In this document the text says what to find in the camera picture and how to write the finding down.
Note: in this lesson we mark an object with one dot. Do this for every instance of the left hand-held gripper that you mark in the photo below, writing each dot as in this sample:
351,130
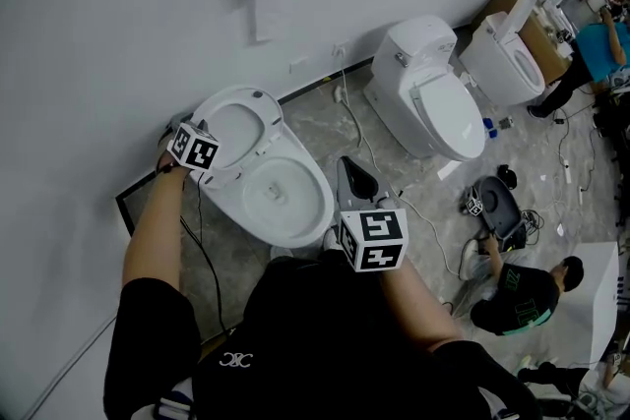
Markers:
193,152

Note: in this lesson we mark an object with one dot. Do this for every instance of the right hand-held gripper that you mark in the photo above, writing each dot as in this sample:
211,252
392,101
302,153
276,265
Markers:
376,238

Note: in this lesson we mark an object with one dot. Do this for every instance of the white toilet bowl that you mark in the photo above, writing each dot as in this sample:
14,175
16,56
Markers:
295,206

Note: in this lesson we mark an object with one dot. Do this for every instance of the white toilet seat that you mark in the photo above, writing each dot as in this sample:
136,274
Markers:
268,133

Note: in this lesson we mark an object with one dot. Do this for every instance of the person's left forearm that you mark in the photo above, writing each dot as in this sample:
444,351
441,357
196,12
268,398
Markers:
157,221

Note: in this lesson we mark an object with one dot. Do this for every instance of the person's right forearm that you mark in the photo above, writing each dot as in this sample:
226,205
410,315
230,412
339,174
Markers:
418,305

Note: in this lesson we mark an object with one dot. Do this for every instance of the white toilet with closed lid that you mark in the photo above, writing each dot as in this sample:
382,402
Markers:
433,98

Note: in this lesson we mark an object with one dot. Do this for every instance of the dark toilet seat cover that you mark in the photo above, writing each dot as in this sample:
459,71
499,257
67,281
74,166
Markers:
502,206

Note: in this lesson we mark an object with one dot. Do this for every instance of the white toilet with open lid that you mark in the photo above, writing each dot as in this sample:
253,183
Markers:
497,64

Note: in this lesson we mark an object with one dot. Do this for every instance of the person's left hand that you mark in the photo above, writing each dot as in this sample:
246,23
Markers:
164,153

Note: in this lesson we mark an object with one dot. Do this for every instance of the person's white shoe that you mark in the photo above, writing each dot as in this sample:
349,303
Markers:
281,253
331,239

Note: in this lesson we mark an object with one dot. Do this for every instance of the white power adapter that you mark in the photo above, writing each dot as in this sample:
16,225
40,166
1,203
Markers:
340,94

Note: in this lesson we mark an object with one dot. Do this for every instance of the white paper sheet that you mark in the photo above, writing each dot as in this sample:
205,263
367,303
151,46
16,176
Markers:
450,169

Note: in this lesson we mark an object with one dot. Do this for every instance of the idle hand-held gripper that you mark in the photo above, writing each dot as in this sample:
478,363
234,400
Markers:
475,205

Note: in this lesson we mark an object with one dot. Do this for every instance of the blue bottles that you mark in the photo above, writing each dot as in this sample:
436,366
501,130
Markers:
488,128

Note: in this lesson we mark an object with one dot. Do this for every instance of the white hanging tissue paper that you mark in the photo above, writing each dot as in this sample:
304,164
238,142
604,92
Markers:
263,19

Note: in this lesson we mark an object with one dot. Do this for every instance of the black round cap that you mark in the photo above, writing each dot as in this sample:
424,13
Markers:
506,175

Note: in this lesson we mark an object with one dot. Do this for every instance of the small grey box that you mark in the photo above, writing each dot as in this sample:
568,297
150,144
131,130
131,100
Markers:
505,122

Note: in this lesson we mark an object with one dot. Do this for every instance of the person's black clothing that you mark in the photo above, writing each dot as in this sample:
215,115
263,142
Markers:
320,349

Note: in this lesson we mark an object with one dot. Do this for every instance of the white power strip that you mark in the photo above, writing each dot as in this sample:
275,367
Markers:
567,170
582,194

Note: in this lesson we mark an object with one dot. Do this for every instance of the brown cardboard box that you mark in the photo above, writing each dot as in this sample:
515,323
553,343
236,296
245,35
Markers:
541,39

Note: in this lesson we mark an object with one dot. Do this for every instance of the white cabinet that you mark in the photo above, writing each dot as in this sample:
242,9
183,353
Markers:
598,300

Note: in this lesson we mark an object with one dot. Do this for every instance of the white wall plate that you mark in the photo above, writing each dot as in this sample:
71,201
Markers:
298,64

